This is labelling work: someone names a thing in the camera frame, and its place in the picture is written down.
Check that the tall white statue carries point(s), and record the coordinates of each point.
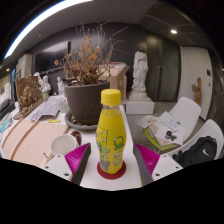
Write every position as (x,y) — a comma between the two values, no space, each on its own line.
(140,71)

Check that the yellow drink bottle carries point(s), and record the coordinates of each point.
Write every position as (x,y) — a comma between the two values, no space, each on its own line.
(111,133)

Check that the grey plant saucer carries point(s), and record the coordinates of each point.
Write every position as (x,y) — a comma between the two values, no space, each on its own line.
(78,126)

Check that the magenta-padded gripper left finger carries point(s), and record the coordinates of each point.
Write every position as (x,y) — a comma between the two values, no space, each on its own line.
(58,166)

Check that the small yellow flat item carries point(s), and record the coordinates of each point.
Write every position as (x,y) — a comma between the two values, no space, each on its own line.
(54,121)

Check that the pile of papers on chair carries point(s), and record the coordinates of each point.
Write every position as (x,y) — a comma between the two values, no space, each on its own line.
(160,125)

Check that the cardboard box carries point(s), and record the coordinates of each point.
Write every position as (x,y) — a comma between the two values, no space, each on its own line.
(117,78)

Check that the dried plant in brown pot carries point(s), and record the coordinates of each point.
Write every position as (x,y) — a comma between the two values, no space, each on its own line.
(85,103)

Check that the white pedestal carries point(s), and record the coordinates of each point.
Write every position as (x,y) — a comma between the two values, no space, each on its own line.
(140,106)

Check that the light wooden board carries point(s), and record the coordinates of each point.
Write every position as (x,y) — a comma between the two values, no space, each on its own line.
(30,141)

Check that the stack of printed papers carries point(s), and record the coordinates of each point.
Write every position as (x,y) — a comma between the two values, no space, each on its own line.
(46,108)

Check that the round ceiling spotlight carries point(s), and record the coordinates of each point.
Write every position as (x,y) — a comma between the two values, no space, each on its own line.
(174,31)

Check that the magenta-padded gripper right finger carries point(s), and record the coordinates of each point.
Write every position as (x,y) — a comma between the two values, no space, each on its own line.
(166,166)

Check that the dark wall screen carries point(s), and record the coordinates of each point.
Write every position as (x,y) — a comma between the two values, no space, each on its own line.
(51,58)

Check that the flat round red coaster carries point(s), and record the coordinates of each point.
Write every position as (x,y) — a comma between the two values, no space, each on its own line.
(111,176)

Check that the white dotted mug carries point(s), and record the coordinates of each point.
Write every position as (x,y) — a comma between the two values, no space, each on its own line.
(61,145)

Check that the black backpack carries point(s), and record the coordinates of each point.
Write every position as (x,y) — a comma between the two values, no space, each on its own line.
(196,153)

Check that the long ceiling light strip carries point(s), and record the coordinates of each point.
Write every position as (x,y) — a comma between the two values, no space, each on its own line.
(43,16)

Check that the small white bust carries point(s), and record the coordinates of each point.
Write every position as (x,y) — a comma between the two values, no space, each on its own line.
(46,86)
(60,86)

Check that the wooden figure sculpture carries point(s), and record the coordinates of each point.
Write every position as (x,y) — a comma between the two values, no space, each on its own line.
(197,90)

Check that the dark double door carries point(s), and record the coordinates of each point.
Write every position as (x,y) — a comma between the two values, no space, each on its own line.
(166,66)

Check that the green folder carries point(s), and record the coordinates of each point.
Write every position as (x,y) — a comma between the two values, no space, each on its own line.
(153,140)

